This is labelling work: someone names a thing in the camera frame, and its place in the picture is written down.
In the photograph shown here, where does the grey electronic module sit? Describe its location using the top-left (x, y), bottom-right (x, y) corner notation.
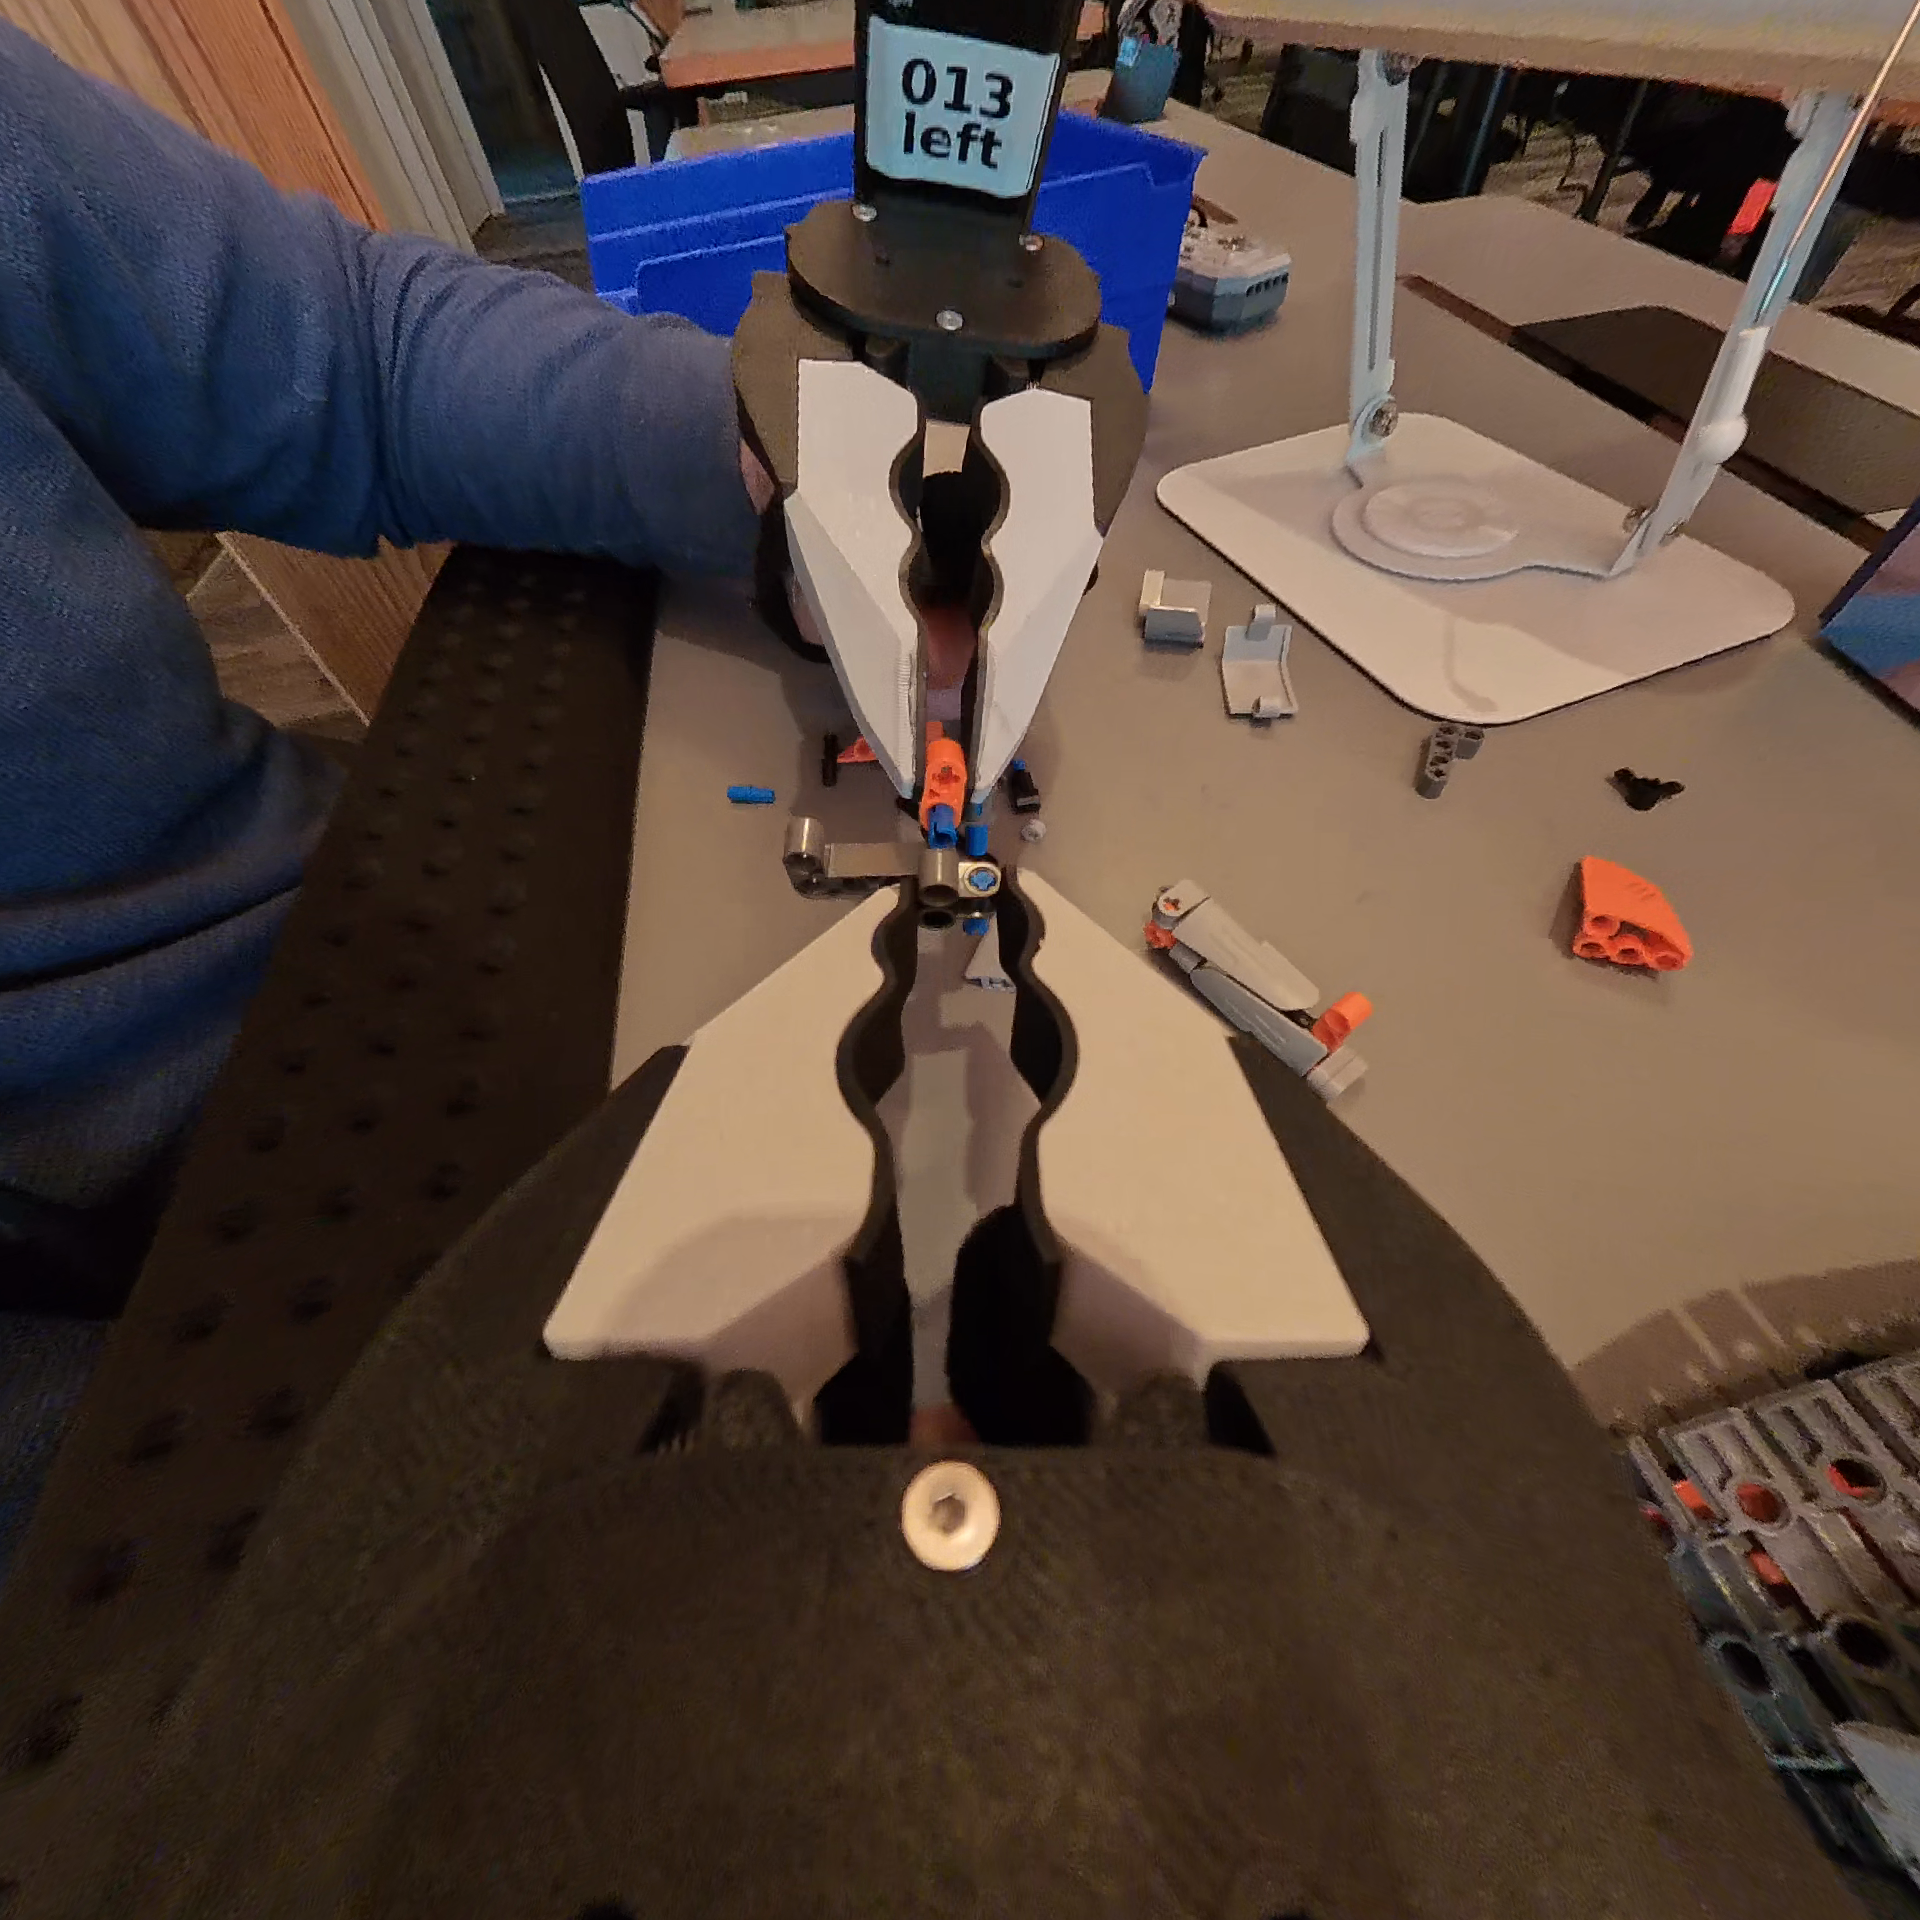
top-left (1170, 207), bottom-right (1296, 335)

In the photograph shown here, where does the person's left forearm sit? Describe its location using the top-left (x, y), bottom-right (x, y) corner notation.
top-left (299, 200), bottom-right (759, 583)

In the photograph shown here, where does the grey curved panel piece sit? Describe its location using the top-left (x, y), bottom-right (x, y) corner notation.
top-left (1223, 603), bottom-right (1298, 724)

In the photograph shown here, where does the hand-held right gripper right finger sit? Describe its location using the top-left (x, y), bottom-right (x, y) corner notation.
top-left (1009, 874), bottom-right (1370, 1402)

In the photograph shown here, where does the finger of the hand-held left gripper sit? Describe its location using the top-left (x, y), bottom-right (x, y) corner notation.
top-left (968, 386), bottom-right (1107, 800)
top-left (780, 357), bottom-right (928, 800)

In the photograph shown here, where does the grey connector with blue pin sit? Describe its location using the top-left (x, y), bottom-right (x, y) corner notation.
top-left (915, 848), bottom-right (1003, 935)

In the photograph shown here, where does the small dark teal box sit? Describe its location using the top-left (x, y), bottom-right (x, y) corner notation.
top-left (1102, 37), bottom-right (1187, 125)

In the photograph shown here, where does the white book stand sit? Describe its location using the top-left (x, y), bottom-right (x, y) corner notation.
top-left (1155, 0), bottom-right (1920, 727)

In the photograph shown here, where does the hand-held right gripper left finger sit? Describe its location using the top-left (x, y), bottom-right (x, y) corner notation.
top-left (544, 882), bottom-right (922, 1415)

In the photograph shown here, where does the wooden background desk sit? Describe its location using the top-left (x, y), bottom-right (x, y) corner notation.
top-left (657, 0), bottom-right (873, 95)

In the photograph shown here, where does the blue plastic bin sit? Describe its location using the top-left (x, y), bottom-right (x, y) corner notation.
top-left (583, 104), bottom-right (1207, 396)

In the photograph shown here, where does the tracked toy robot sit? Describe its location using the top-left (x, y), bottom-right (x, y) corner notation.
top-left (1628, 1357), bottom-right (1920, 1870)

